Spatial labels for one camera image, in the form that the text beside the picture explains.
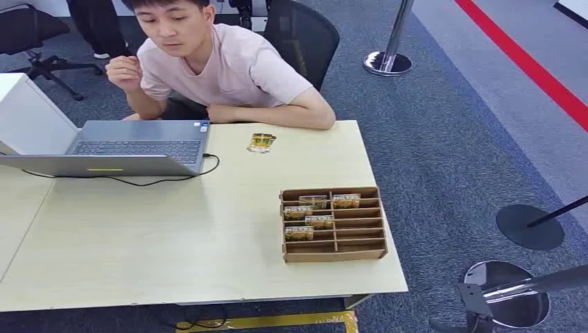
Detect person's right hand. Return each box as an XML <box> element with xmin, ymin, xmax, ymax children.
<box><xmin>105</xmin><ymin>55</ymin><xmax>144</xmax><ymax>93</ymax></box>

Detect person's left hand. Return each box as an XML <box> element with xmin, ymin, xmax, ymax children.
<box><xmin>207</xmin><ymin>103</ymin><xmax>240</xmax><ymax>126</ymax></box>

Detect seated person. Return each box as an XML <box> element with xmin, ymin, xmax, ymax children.
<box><xmin>104</xmin><ymin>0</ymin><xmax>337</xmax><ymax>131</ymax></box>

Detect loose hotel key card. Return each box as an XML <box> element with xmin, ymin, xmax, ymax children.
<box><xmin>246</xmin><ymin>133</ymin><xmax>277</xmax><ymax>155</ymax></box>

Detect standing person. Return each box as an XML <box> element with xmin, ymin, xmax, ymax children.
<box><xmin>66</xmin><ymin>0</ymin><xmax>135</xmax><ymax>60</ymax></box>

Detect brown cardboard card holder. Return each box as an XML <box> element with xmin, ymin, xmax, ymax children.
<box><xmin>279</xmin><ymin>186</ymin><xmax>389</xmax><ymax>264</ymax></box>

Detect grey open laptop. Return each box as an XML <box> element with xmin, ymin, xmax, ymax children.
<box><xmin>0</xmin><ymin>120</ymin><xmax>211</xmax><ymax>178</ymax></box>

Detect white box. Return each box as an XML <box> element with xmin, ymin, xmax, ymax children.
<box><xmin>0</xmin><ymin>72</ymin><xmax>80</xmax><ymax>156</ymax></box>

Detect black equipment stand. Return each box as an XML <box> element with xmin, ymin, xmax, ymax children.
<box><xmin>228</xmin><ymin>0</ymin><xmax>254</xmax><ymax>31</ymax></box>

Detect black swivel office chair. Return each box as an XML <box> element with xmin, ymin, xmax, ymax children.
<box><xmin>0</xmin><ymin>3</ymin><xmax>105</xmax><ymax>102</ymax></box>

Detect black mesh office chair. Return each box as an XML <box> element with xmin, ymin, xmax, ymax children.
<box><xmin>263</xmin><ymin>0</ymin><xmax>341</xmax><ymax>93</ymax></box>

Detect yellow floor tape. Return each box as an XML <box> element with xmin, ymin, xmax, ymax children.
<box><xmin>175</xmin><ymin>310</ymin><xmax>359</xmax><ymax>333</ymax></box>

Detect black stanchion base with pole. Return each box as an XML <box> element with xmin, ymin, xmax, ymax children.
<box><xmin>495</xmin><ymin>195</ymin><xmax>588</xmax><ymax>252</ymax></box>

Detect chrome stanchion base with pole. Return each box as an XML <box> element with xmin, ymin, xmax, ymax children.
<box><xmin>462</xmin><ymin>259</ymin><xmax>588</xmax><ymax>330</ymax></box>

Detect white board with black edge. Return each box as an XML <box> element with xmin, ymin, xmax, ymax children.
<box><xmin>553</xmin><ymin>0</ymin><xmax>588</xmax><ymax>31</ymax></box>

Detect black laptop power cable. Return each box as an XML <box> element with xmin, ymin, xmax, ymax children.
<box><xmin>20</xmin><ymin>153</ymin><xmax>221</xmax><ymax>187</ymax></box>

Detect chrome stanchion post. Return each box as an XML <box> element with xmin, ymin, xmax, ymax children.
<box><xmin>363</xmin><ymin>0</ymin><xmax>416</xmax><ymax>78</ymax></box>

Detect black cables under desk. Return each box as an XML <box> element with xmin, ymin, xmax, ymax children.
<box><xmin>151</xmin><ymin>304</ymin><xmax>230</xmax><ymax>332</ymax></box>

